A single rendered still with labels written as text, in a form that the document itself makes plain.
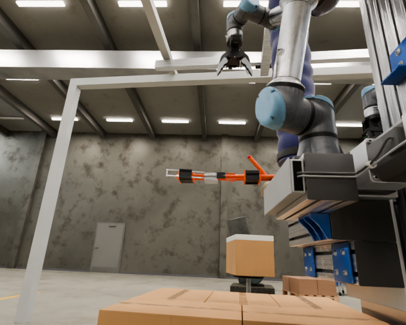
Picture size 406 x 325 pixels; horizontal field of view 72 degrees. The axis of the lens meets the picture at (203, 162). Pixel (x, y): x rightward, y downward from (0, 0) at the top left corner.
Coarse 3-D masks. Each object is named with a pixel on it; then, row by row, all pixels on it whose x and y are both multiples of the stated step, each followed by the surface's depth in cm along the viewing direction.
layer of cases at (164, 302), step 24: (168, 288) 206; (120, 312) 115; (144, 312) 115; (168, 312) 117; (192, 312) 119; (216, 312) 122; (240, 312) 124; (264, 312) 127; (288, 312) 130; (312, 312) 132; (336, 312) 135; (360, 312) 139
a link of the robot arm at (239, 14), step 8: (248, 0) 117; (256, 0) 119; (240, 8) 121; (248, 8) 119; (256, 8) 120; (264, 8) 123; (240, 16) 123; (248, 16) 122; (256, 16) 123; (240, 24) 127
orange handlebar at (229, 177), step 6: (198, 174) 148; (228, 174) 146; (234, 174) 146; (240, 174) 146; (222, 180) 150; (228, 180) 147; (234, 180) 147; (240, 180) 149; (264, 180) 148; (270, 180) 147
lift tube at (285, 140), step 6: (276, 132) 155; (282, 132) 149; (282, 138) 147; (288, 138) 144; (294, 138) 142; (282, 144) 146; (288, 144) 143; (294, 144) 141; (288, 156) 141; (282, 162) 147
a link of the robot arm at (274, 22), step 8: (328, 0) 88; (336, 0) 89; (280, 8) 114; (320, 8) 91; (328, 8) 91; (264, 16) 123; (272, 16) 120; (280, 16) 114; (256, 24) 128; (264, 24) 126; (272, 24) 123; (280, 24) 120
